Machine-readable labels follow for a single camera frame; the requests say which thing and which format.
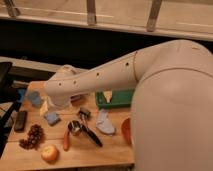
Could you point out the black chair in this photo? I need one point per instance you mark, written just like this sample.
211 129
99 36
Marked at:
7 94

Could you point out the orange carrot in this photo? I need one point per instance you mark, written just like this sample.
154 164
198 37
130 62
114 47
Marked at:
66 140

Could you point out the light blue cloth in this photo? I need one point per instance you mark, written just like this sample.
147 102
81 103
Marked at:
103 124

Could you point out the orange red bowl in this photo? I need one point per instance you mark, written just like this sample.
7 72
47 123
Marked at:
126 131

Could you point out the black remote control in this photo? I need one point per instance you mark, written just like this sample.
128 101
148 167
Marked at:
20 121

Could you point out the purple bowl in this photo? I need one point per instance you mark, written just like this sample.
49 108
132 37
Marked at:
75 98

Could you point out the red yellow apple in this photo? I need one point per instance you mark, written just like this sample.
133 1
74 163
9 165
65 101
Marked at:
49 153

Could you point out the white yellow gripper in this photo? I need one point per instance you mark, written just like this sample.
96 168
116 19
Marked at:
49 106

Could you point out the blue sponge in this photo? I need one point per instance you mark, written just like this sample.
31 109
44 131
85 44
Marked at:
52 118

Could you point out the metal ladle black handle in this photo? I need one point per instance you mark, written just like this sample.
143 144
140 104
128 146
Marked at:
76 128

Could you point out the green plastic tray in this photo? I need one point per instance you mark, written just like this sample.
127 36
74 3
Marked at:
121 98

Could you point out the light blue plastic cup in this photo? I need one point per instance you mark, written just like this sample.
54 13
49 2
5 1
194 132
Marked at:
34 98

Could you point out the dark red grape bunch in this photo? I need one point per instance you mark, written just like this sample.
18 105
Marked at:
35 135

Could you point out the yellow corn pieces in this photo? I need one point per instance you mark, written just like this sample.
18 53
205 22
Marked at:
108 96

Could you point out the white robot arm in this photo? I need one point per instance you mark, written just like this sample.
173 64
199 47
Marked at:
172 106

